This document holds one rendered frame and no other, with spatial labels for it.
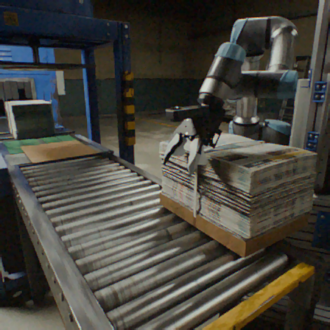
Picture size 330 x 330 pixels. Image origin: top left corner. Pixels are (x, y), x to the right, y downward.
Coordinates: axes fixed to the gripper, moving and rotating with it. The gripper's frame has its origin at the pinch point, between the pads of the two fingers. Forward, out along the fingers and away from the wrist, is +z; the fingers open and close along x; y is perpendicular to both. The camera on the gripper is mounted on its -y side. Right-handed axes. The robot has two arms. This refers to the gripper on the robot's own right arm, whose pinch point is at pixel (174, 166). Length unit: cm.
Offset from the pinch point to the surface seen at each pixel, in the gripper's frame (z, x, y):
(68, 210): 28.1, 34.9, -6.2
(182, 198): 7.8, 6.5, 13.4
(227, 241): 12.1, -13.5, 15.1
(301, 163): -14.2, -18.6, 23.8
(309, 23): -494, 370, 527
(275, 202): -2.0, -19.2, 18.6
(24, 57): -53, 335, -7
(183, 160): -2.9, 5.4, 6.6
